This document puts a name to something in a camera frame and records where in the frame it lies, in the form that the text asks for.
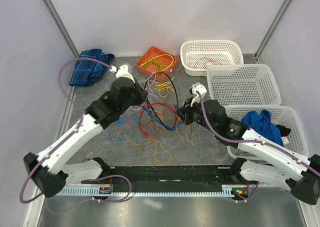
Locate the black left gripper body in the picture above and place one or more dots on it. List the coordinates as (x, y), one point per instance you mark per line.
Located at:
(137, 98)

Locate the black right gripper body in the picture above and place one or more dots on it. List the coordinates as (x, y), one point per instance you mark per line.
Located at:
(193, 114)

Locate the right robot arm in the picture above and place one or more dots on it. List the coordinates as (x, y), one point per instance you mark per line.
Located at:
(299, 174)

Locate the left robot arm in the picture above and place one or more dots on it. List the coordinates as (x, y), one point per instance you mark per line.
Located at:
(49, 169)

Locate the orange plastic box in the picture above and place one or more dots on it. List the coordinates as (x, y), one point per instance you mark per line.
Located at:
(157, 61)

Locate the middle white perforated basket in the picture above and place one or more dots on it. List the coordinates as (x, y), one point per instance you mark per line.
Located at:
(243, 84)

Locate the blue plaid cloth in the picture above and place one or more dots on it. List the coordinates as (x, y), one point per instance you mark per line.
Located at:
(87, 72)

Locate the rounded white perforated basket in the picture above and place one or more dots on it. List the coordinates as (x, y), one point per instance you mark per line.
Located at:
(197, 55)

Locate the blue towel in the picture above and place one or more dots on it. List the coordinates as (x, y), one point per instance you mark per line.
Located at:
(262, 124)

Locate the white basket with cloths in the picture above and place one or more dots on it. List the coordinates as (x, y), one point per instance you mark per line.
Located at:
(280, 115)

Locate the black cloth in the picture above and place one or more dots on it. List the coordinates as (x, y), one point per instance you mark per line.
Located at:
(284, 131)

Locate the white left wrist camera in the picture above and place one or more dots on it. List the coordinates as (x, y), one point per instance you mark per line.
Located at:
(124, 71)

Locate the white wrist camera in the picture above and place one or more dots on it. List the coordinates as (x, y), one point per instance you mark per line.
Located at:
(124, 71)
(197, 90)

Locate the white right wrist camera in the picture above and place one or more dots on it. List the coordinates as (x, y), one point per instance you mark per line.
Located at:
(197, 90)

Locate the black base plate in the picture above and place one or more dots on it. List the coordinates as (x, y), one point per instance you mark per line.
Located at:
(176, 178)

